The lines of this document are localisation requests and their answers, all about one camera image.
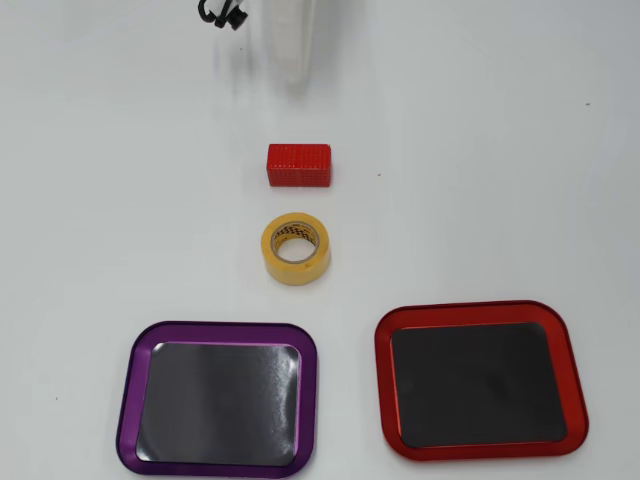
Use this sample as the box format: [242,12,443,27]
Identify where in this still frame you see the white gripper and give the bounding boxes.
[259,0,322,95]

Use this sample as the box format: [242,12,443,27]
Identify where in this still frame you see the purple metal tray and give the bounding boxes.
[115,320,320,479]

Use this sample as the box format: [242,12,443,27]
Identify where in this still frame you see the yellow masking tape roll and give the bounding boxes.
[260,211,333,292]

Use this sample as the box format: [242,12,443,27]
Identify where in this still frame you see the red perforated block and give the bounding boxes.
[265,143,334,189]

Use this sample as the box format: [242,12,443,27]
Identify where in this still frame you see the red metal tray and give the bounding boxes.
[373,299,591,462]

